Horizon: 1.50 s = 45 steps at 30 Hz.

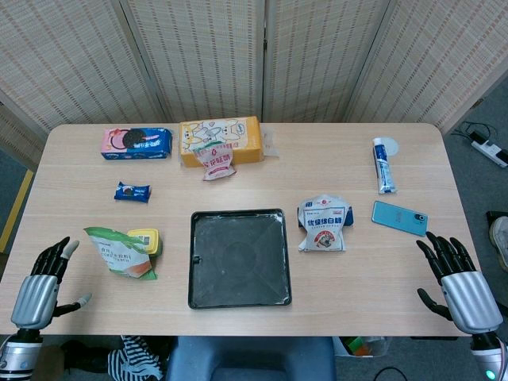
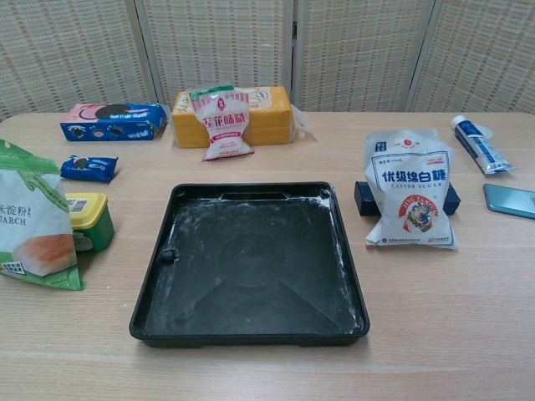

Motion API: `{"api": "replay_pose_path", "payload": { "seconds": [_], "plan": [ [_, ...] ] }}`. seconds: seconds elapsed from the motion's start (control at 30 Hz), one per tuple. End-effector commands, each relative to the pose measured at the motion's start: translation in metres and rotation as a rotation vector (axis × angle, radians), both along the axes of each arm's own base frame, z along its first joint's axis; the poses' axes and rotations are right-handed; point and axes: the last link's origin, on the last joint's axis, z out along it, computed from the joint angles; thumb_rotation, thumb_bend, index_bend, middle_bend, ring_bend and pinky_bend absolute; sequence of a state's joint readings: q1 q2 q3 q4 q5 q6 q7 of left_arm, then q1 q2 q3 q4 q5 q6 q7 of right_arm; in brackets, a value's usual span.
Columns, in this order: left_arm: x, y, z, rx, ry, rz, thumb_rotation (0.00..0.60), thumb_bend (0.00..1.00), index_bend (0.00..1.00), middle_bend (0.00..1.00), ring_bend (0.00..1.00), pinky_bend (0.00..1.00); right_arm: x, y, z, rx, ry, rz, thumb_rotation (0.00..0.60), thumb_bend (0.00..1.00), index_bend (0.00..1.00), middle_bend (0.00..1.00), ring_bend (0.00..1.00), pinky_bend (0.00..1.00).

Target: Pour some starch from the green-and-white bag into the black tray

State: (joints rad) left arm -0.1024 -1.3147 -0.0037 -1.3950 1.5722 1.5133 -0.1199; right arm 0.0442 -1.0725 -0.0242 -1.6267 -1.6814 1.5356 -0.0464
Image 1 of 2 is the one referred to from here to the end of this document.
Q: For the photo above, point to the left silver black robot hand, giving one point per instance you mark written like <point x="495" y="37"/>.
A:
<point x="35" y="295"/>

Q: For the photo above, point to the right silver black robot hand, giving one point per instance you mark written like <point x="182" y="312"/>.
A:
<point x="468" y="297"/>

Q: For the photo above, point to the green white starch bag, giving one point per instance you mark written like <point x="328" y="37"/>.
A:
<point x="115" y="254"/>

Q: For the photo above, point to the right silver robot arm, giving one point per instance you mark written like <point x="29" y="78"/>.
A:
<point x="490" y="357"/>

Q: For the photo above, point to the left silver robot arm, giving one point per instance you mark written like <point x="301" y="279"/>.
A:
<point x="16" y="357"/>

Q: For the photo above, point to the white castor sugar bag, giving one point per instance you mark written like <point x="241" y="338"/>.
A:
<point x="323" y="226"/>

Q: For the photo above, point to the black square plastic tray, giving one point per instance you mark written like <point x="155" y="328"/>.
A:
<point x="238" y="258"/>

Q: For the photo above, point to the pink white seasoning bag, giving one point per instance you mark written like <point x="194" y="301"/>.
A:
<point x="216" y="164"/>

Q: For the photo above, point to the beige shoe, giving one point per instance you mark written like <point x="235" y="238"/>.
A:
<point x="500" y="238"/>

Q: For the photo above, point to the light blue smartphone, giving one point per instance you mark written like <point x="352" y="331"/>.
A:
<point x="395" y="218"/>

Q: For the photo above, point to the black white striped cloth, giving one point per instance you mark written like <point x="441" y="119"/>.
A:
<point x="131" y="357"/>

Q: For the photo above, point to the colourful clear storage box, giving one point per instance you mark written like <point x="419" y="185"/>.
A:
<point x="357" y="346"/>

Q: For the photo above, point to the green container with yellow lid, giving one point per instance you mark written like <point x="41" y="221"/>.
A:
<point x="150" y="237"/>

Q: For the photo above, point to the dark blue small box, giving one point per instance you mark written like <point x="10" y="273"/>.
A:
<point x="351" y="217"/>

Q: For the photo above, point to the small blue cookie packet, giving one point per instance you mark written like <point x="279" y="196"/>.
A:
<point x="133" y="192"/>

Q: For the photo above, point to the white power strip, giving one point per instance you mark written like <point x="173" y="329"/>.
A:
<point x="490" y="151"/>

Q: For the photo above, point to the blue white toothpaste tube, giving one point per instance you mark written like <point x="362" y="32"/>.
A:
<point x="385" y="166"/>

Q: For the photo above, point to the white round disc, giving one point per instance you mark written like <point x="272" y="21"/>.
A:
<point x="395" y="147"/>

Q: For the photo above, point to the blue pink cookie box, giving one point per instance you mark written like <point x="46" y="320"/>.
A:
<point x="135" y="143"/>

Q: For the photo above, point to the blue padded seat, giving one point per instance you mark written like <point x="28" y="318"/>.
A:
<point x="250" y="357"/>

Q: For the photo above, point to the woven folding screen panel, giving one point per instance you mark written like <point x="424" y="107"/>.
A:
<point x="317" y="55"/>
<point x="436" y="59"/>
<point x="198" y="55"/>
<point x="59" y="59"/>

